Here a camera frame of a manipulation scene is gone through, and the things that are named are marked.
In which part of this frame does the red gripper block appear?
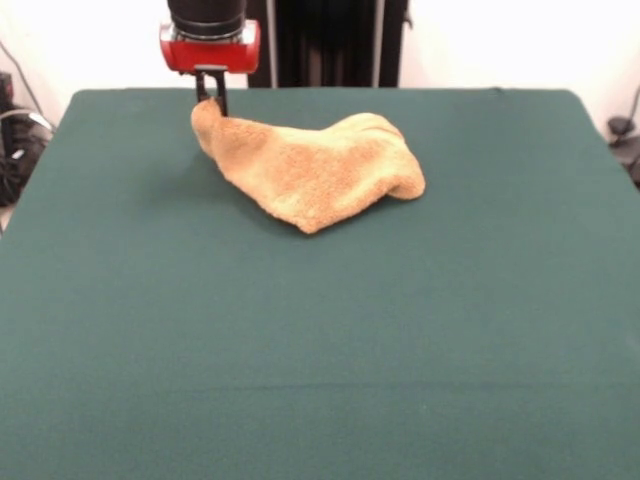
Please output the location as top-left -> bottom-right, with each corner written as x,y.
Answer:
158,20 -> 262,117

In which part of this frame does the tan terry towel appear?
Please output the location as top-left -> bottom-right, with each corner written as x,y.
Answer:
190,98 -> 427,235

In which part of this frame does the dark green tablecloth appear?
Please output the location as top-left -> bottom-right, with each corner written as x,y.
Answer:
0,87 -> 640,480

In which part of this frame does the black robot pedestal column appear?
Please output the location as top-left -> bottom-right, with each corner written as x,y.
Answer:
244,0 -> 414,90

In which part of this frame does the black device with cable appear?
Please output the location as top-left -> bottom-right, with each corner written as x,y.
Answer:
607,115 -> 640,189

